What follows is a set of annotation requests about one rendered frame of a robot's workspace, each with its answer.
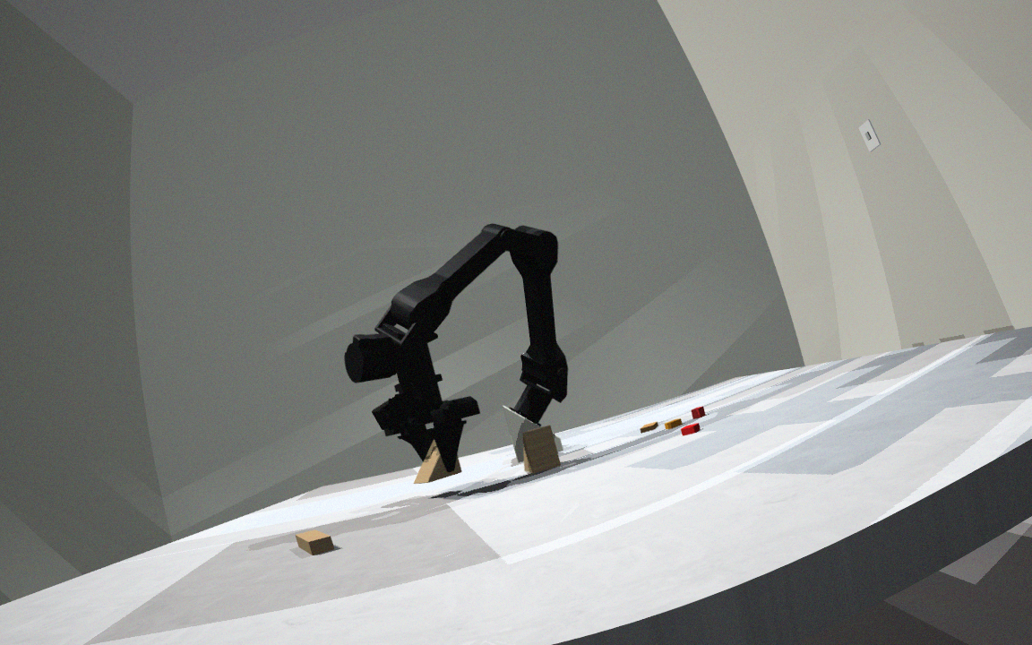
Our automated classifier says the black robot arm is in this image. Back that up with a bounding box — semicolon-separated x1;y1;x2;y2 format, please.
344;224;568;430

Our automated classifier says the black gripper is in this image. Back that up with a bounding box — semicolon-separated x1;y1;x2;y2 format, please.
384;368;480;472

